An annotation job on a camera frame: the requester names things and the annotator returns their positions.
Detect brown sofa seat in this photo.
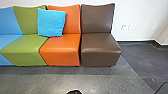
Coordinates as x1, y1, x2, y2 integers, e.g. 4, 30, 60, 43
80, 3, 123, 69

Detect orange sofa seat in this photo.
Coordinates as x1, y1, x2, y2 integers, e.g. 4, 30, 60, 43
39, 4, 82, 67

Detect blue square cushion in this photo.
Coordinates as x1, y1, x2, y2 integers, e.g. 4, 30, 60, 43
36, 7, 67, 38

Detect green sofa seat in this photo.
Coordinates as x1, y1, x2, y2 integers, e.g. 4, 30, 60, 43
0, 4, 49, 67

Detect blue sofa seat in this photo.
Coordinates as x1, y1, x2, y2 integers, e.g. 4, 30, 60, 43
0, 6, 24, 67

